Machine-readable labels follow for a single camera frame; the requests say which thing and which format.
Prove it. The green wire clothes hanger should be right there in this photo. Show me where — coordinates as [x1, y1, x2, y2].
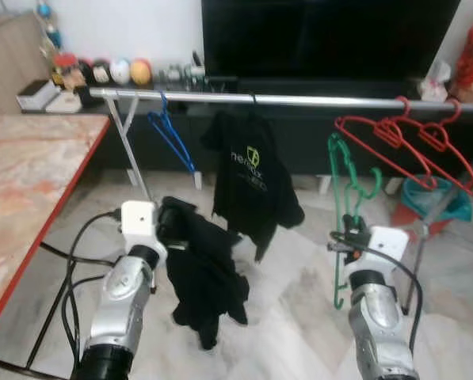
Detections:
[327, 133, 384, 311]

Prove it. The blue plastic clothes hanger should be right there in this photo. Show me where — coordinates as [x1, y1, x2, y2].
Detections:
[147, 89, 198, 174]

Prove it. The orange bin teal liner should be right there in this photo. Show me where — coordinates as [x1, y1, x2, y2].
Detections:
[393, 176, 473, 238]

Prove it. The silver metal clothes rack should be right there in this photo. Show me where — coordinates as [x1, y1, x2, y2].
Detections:
[88, 85, 473, 314]

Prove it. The orange red round plush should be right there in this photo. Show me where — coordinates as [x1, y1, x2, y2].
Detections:
[129, 56, 154, 87]

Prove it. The flat white box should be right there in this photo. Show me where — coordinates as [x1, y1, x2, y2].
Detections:
[46, 91, 83, 115]

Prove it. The black white mouse plush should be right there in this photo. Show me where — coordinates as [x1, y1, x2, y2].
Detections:
[91, 58, 112, 86]

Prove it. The black red round plush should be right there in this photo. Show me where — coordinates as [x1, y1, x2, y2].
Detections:
[78, 58, 94, 85]

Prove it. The white pink plastic bag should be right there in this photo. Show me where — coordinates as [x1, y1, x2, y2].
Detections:
[421, 59, 453, 103]

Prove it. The clear jar red lid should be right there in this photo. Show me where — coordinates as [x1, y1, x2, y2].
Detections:
[52, 51, 81, 89]

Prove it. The white box black lid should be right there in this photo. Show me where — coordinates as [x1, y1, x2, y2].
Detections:
[17, 79, 61, 111]

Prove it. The black flat screen television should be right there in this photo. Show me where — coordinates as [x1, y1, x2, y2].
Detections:
[201, 0, 463, 81]

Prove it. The light wooden cabinet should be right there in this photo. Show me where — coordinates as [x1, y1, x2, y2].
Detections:
[0, 10, 52, 116]

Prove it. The gold blue trophy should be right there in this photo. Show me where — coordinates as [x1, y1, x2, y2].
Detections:
[34, 0, 63, 58]

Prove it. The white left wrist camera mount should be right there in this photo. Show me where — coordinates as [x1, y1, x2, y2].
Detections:
[120, 200, 160, 259]

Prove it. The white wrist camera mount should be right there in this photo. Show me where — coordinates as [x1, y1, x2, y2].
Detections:
[357, 226, 410, 275]
[120, 200, 160, 259]

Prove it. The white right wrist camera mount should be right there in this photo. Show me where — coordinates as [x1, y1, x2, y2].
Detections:
[357, 226, 410, 275]

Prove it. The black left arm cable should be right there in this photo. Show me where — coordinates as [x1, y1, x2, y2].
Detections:
[59, 209, 131, 373]

